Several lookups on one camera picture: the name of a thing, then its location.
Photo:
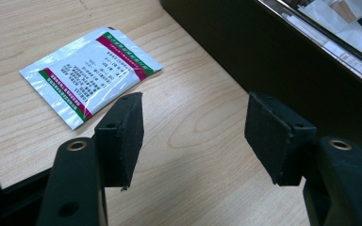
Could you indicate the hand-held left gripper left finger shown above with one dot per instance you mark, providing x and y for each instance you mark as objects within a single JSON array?
[{"x": 119, "y": 147}]

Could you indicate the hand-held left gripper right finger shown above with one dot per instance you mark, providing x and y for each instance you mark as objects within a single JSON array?
[{"x": 273, "y": 141}]

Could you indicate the black storage box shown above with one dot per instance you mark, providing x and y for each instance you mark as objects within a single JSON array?
[{"x": 264, "y": 62}]

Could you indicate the white sachet green red stripes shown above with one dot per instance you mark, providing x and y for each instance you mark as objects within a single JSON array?
[{"x": 88, "y": 72}]

